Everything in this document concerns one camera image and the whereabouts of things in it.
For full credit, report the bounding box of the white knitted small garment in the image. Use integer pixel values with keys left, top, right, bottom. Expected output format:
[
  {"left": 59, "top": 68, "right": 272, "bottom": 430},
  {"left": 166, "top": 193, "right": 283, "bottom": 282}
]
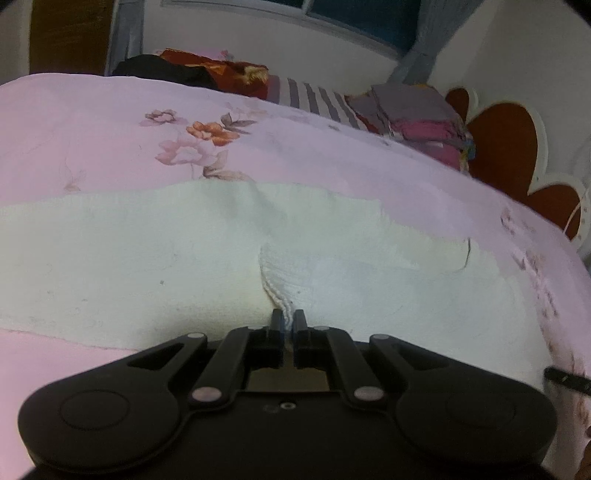
[{"left": 1, "top": 180, "right": 550, "bottom": 382}]

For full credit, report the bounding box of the stack of folded clothes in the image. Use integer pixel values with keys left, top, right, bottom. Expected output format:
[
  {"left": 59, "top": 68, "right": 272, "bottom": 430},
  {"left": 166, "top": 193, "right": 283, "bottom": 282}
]
[{"left": 346, "top": 83, "right": 475, "bottom": 174}]

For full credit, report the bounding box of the grey striped pillow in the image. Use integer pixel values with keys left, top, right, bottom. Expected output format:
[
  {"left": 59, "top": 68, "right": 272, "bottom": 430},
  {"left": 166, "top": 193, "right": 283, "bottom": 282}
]
[{"left": 266, "top": 75, "right": 368, "bottom": 131}]

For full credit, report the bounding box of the red heart-shaped headboard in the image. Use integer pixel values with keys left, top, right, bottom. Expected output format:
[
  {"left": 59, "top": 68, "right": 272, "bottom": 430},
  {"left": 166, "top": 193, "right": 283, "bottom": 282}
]
[{"left": 446, "top": 87, "right": 590, "bottom": 249}]

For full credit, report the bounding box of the red orange patterned cloth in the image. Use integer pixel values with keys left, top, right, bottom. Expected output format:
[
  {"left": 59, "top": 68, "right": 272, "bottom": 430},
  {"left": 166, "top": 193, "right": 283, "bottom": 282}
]
[{"left": 159, "top": 48, "right": 270, "bottom": 100}]

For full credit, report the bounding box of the black cloth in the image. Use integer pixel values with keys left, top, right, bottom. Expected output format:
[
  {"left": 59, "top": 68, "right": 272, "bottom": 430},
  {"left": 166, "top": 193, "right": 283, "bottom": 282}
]
[{"left": 111, "top": 54, "right": 219, "bottom": 91}]

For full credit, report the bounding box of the grey curtain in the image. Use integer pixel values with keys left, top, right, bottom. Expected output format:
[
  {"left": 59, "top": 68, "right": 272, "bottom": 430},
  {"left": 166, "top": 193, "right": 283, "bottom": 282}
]
[{"left": 388, "top": 0, "right": 471, "bottom": 85}]

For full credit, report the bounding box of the brown wooden door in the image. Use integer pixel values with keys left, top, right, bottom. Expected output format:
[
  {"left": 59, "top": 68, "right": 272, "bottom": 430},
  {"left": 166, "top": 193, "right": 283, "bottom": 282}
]
[{"left": 29, "top": 0, "right": 116, "bottom": 75}]

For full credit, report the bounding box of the window with white frame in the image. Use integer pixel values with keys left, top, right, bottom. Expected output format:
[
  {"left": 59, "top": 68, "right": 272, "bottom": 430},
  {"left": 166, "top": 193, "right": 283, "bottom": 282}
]
[{"left": 161, "top": 0, "right": 421, "bottom": 59}]

